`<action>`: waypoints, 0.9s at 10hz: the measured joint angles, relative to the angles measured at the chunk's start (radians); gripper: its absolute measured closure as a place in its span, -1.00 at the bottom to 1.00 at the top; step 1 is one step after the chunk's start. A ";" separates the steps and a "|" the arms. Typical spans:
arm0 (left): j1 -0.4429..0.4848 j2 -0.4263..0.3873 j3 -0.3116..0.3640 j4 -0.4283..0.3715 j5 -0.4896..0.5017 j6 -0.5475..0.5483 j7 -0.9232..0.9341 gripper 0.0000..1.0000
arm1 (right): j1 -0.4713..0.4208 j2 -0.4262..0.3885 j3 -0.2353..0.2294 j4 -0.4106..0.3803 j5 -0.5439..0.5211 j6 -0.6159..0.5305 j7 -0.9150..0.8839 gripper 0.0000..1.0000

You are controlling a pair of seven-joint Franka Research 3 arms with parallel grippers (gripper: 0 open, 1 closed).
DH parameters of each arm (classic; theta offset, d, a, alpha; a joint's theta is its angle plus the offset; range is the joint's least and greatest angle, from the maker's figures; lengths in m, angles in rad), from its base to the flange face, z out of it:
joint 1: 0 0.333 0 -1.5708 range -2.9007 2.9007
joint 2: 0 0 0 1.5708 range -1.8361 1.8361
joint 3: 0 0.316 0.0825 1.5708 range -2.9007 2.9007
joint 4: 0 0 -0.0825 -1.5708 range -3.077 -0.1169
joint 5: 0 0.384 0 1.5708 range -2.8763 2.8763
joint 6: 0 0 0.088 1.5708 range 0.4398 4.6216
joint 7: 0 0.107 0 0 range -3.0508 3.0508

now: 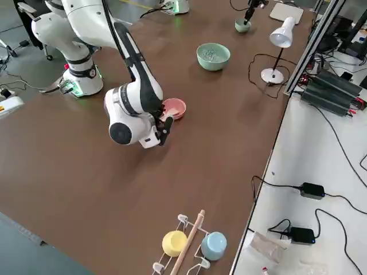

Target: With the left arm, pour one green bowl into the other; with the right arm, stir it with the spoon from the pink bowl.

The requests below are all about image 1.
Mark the black lamp cable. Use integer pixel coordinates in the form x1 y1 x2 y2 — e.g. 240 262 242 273
248 53 289 100

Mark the small green bowl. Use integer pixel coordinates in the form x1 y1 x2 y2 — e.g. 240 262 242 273
235 18 252 34

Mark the clear plastic bag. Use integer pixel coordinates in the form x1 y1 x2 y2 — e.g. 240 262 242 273
246 231 290 264

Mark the black power adapter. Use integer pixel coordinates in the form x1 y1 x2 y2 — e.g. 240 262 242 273
299 182 326 201
289 226 315 246

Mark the black power supply unit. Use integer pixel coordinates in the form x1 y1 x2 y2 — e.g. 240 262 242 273
300 70 362 117

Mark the wooden rod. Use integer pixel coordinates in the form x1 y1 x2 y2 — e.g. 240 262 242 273
170 209 206 275

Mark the white tray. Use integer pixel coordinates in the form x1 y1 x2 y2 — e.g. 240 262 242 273
270 2 304 24

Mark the white box with yellow sticker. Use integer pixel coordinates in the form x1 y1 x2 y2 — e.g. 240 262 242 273
0 96 24 120

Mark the black adapter cable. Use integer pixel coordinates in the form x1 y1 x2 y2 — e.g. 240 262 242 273
252 175 367 214
268 209 365 275

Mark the blue cup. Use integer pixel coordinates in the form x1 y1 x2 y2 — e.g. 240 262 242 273
201 231 228 261

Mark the white desk lamp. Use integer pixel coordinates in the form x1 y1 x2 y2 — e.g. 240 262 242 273
260 16 296 84

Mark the grey office chair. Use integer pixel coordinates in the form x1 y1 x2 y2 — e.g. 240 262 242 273
17 0 54 61

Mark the aluminium frame post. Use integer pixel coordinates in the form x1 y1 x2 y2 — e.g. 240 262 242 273
283 0 345 97

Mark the white wire cup rack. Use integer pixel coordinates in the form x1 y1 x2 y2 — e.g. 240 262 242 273
152 214 212 273

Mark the large green bowl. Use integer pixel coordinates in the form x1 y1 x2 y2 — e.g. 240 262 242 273
196 42 231 72

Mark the pink bowl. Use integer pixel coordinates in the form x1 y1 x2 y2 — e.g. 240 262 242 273
162 98 186 121

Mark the yellow cup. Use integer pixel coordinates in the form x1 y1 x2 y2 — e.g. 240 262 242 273
162 230 188 257

